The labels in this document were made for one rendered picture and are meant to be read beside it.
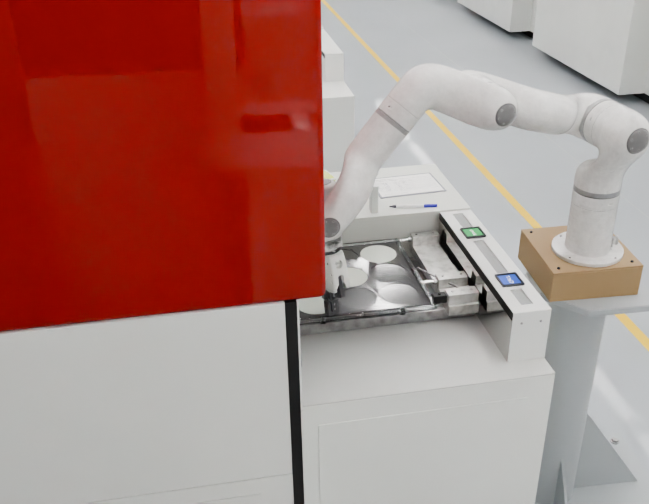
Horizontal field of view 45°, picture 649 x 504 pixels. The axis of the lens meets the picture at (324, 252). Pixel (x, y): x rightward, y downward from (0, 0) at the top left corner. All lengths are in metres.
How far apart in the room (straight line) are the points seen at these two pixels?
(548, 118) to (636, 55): 4.67
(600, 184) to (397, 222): 0.57
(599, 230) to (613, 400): 1.19
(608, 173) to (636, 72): 4.56
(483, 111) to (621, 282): 0.71
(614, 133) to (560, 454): 1.06
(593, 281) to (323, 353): 0.76
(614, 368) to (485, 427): 1.53
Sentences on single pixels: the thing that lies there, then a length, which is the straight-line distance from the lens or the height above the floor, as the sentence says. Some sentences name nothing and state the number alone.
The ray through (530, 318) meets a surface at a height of 0.94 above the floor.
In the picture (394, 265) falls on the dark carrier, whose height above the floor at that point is 0.90.
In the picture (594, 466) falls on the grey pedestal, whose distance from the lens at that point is 2.78.
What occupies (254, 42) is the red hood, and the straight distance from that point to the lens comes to 1.18.
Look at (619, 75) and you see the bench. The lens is 6.60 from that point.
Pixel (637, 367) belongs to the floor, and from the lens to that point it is 3.45.
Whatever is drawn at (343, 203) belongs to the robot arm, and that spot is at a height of 1.23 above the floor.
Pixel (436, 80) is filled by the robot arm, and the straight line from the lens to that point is 1.76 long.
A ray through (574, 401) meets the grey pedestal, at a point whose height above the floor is 0.45.
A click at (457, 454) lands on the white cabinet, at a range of 1.97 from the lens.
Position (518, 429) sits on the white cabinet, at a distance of 1.98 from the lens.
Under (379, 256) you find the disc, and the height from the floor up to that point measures 0.90.
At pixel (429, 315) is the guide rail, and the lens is 2.04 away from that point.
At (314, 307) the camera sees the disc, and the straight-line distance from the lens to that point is 1.94.
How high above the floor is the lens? 1.95
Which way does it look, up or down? 29 degrees down
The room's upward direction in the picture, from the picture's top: 1 degrees counter-clockwise
